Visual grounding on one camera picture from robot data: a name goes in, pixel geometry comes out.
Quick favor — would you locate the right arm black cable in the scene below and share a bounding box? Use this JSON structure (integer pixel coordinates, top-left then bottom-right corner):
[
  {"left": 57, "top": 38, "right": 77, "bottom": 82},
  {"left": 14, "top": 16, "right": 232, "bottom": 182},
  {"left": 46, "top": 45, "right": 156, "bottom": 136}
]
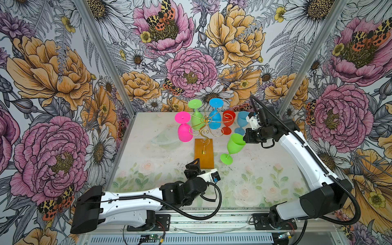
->
[{"left": 249, "top": 94, "right": 361, "bottom": 227}]

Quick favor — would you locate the aluminium corner post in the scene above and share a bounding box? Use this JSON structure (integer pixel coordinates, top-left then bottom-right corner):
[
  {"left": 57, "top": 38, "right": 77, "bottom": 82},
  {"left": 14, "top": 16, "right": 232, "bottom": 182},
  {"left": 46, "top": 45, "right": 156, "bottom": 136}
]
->
[
  {"left": 278, "top": 0, "right": 348, "bottom": 115},
  {"left": 73, "top": 0, "right": 137, "bottom": 118}
]

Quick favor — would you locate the green wine glass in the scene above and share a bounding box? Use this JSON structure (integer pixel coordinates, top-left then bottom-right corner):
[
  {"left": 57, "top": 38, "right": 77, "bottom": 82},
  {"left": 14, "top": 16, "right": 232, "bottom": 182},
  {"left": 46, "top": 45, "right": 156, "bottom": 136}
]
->
[
  {"left": 220, "top": 133, "right": 246, "bottom": 165},
  {"left": 188, "top": 99, "right": 204, "bottom": 130}
]

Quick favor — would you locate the red wine glass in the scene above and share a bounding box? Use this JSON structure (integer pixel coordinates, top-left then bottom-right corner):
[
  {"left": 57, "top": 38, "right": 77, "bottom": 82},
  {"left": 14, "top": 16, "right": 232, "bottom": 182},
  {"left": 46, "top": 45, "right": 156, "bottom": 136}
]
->
[{"left": 222, "top": 110, "right": 236, "bottom": 135}]

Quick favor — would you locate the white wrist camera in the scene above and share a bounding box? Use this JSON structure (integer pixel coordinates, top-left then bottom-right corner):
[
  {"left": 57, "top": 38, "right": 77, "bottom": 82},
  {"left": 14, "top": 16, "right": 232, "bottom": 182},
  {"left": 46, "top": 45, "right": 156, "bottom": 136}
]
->
[
  {"left": 246, "top": 112, "right": 260, "bottom": 130},
  {"left": 200, "top": 168, "right": 221, "bottom": 183}
]

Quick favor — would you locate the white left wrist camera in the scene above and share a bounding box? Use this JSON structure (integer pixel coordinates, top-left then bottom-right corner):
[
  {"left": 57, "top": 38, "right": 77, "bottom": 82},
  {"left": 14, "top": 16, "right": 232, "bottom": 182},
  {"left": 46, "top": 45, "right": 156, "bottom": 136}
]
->
[{"left": 200, "top": 168, "right": 221, "bottom": 183}]

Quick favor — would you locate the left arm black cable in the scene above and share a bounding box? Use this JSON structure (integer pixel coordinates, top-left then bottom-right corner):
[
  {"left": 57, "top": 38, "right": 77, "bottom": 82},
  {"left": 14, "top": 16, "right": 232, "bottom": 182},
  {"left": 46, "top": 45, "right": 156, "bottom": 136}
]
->
[{"left": 117, "top": 182, "right": 223, "bottom": 221}]

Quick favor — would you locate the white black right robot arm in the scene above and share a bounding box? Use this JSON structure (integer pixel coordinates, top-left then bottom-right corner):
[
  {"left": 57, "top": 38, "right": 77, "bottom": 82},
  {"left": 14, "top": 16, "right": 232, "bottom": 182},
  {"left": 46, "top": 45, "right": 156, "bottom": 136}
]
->
[{"left": 244, "top": 107, "right": 352, "bottom": 228}]

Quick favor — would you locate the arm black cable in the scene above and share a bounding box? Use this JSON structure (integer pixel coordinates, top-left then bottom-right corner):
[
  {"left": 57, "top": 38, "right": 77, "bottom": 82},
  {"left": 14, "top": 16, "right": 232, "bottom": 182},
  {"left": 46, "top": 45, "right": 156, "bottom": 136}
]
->
[
  {"left": 117, "top": 182, "right": 223, "bottom": 221},
  {"left": 249, "top": 94, "right": 361, "bottom": 227}
]

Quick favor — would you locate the left aluminium corner post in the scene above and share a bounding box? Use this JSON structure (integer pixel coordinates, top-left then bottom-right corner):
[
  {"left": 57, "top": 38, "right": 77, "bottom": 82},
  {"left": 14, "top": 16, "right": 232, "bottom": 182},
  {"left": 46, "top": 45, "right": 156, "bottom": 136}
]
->
[{"left": 73, "top": 0, "right": 137, "bottom": 118}]

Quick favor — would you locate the right aluminium corner post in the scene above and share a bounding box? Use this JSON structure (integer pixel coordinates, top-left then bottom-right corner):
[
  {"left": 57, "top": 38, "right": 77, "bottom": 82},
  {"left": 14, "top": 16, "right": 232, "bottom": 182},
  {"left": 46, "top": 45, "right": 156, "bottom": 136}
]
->
[{"left": 278, "top": 0, "right": 348, "bottom": 115}]

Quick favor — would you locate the back blue wine glass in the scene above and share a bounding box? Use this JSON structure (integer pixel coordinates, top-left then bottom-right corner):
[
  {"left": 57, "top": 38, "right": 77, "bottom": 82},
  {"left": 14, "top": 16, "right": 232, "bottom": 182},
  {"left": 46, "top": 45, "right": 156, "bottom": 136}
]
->
[{"left": 208, "top": 98, "right": 224, "bottom": 130}]

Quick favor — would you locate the wooden rack base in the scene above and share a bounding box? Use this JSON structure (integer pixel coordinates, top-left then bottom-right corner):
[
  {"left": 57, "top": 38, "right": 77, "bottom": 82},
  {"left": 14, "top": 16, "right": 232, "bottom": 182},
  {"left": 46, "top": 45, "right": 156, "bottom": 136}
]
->
[{"left": 194, "top": 138, "right": 214, "bottom": 169}]

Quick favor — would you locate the pink wine glass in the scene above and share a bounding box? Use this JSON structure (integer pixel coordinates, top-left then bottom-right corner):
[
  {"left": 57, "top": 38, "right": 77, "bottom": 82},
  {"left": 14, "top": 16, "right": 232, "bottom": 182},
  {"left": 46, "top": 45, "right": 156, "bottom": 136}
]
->
[{"left": 175, "top": 111, "right": 193, "bottom": 143}]

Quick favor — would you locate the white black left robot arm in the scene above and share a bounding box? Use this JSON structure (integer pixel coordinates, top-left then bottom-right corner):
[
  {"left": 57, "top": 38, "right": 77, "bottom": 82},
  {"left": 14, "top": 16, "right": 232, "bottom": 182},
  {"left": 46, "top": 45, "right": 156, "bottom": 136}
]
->
[{"left": 70, "top": 159, "right": 221, "bottom": 234}]

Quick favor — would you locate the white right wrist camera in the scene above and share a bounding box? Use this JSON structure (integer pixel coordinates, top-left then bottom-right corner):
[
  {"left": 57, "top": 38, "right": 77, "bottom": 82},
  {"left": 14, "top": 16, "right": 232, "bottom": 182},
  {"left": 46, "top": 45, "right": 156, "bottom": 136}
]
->
[{"left": 246, "top": 112, "right": 260, "bottom": 130}]

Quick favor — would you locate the light blue wine glass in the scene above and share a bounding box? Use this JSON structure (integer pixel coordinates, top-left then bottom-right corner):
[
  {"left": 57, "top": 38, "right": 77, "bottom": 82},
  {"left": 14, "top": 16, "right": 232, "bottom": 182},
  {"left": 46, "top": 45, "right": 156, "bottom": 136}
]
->
[{"left": 234, "top": 111, "right": 249, "bottom": 135}]

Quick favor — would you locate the green circuit board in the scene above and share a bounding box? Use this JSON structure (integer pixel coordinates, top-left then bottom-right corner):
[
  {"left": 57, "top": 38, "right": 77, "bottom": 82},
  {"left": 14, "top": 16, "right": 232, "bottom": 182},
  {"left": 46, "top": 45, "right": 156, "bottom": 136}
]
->
[{"left": 138, "top": 234, "right": 164, "bottom": 245}]

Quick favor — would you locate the gold wire glass rack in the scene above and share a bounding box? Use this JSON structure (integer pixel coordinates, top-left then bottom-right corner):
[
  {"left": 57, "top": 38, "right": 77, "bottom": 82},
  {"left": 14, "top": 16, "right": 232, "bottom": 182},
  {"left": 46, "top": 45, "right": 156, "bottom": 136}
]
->
[{"left": 191, "top": 111, "right": 224, "bottom": 139}]

